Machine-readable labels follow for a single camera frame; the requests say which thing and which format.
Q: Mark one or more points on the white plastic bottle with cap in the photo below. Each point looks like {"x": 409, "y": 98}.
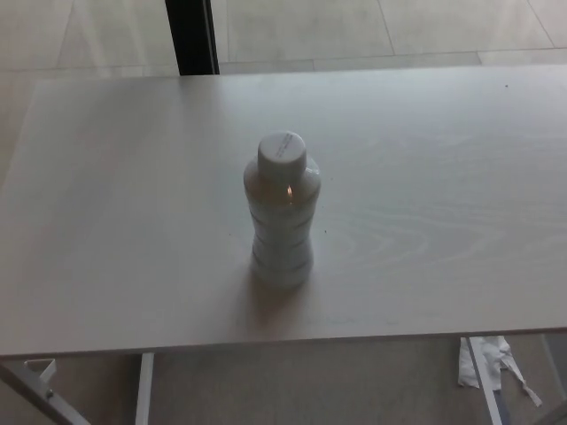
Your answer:
{"x": 280, "y": 221}

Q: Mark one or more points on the black vertical pillar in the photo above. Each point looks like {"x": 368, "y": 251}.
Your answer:
{"x": 192, "y": 35}

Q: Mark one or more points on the white table leg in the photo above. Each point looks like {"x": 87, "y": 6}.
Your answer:
{"x": 485, "y": 380}
{"x": 144, "y": 389}

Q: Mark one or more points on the crumpled white paper scrap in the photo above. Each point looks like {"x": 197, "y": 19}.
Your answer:
{"x": 469, "y": 367}

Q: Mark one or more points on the grey diagonal table brace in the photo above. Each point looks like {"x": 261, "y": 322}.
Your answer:
{"x": 40, "y": 403}

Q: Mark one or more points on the white metal bracket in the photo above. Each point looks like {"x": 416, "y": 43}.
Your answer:
{"x": 44, "y": 367}

